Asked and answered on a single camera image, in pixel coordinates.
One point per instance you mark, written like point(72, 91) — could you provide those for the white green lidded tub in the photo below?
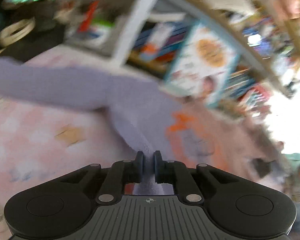
point(99, 31)

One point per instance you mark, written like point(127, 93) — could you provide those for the teal children's picture book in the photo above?
point(202, 65)

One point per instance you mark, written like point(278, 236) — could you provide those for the purple and mauve knit sweater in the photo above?
point(145, 117)

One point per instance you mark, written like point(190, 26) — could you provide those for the white blue shelf frame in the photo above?
point(140, 11)

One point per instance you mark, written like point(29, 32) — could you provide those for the pink checkered tablecloth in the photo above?
point(40, 143)

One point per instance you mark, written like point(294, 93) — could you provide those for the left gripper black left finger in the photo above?
point(121, 173)

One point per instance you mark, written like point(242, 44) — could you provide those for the orange white usmile box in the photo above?
point(156, 40)

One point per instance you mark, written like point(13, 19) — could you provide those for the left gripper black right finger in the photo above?
point(179, 176)

